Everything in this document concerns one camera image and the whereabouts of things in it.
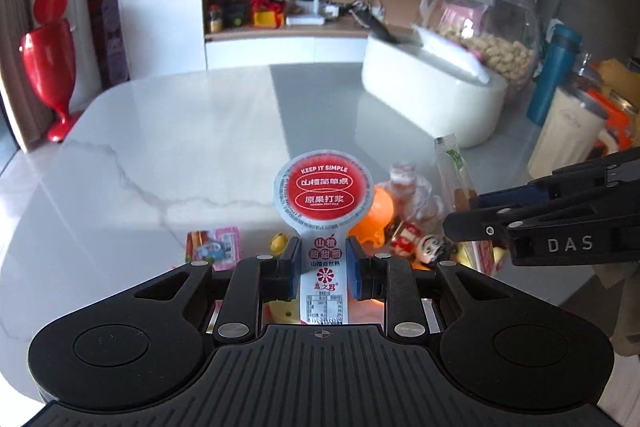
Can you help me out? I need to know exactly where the round red label snack packet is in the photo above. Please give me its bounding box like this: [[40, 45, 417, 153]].
[[272, 149, 376, 325]]

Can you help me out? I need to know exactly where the small dark box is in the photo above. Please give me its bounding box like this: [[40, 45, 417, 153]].
[[223, 2, 248, 28]]

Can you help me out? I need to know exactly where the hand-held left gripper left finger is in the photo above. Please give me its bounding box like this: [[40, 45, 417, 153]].
[[132, 237, 304, 345]]

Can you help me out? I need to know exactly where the red yellow snack packet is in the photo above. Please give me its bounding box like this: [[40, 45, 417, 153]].
[[250, 0, 287, 29]]

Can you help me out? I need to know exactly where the clear plastic figure bottle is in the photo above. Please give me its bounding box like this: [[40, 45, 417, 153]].
[[387, 162, 443, 228]]

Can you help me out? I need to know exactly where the glass jar of peanuts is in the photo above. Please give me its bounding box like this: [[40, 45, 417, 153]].
[[419, 0, 541, 90]]

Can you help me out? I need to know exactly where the orange pumpkin bucket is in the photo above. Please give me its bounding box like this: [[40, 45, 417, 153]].
[[585, 89, 640, 148]]

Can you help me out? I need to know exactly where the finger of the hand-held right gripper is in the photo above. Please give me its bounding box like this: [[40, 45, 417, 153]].
[[442, 182, 640, 268], [470, 149, 640, 210]]

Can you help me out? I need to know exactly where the purple white cartoon board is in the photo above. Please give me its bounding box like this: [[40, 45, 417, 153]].
[[101, 0, 132, 86]]

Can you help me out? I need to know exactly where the bundle of cables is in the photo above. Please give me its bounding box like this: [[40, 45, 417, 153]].
[[345, 0, 386, 20]]

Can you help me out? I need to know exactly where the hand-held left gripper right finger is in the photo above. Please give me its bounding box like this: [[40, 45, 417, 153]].
[[347, 237, 508, 344]]

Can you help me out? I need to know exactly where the orange plastic toy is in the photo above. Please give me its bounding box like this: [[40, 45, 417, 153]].
[[350, 187, 396, 253]]

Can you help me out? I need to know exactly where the yellow paper bag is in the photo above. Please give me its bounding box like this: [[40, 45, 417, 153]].
[[597, 59, 640, 108]]

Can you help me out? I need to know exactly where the cream ribbed mug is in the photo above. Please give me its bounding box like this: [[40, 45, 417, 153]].
[[527, 84, 618, 180]]

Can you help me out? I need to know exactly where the red goblet-shaped bin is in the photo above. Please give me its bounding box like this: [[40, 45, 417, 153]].
[[19, 0, 78, 142]]

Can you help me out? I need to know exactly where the pink card packet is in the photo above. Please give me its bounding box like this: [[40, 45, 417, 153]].
[[186, 227, 241, 270]]

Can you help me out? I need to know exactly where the blue bottle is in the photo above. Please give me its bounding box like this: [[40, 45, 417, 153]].
[[526, 24, 583, 126]]

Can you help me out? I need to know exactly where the white oval container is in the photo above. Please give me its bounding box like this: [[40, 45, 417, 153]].
[[361, 27, 508, 148]]

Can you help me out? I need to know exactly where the figurine keychain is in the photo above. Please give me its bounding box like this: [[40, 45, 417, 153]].
[[390, 222, 458, 265]]

